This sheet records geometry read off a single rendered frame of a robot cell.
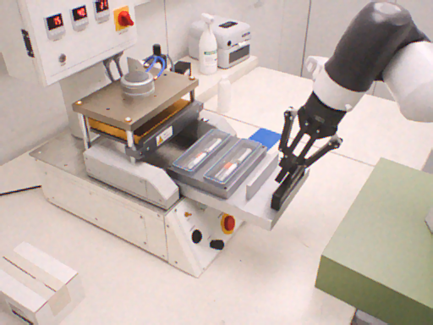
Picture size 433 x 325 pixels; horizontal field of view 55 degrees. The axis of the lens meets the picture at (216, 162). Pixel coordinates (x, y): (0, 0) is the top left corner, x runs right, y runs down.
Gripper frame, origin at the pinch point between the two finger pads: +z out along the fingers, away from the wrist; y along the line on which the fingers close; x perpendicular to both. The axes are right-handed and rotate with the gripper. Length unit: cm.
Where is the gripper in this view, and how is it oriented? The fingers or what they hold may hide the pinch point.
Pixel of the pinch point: (286, 168)
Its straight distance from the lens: 92.7
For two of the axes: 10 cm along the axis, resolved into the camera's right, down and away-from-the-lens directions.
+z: -3.0, 6.5, 7.0
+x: 5.0, -5.1, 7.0
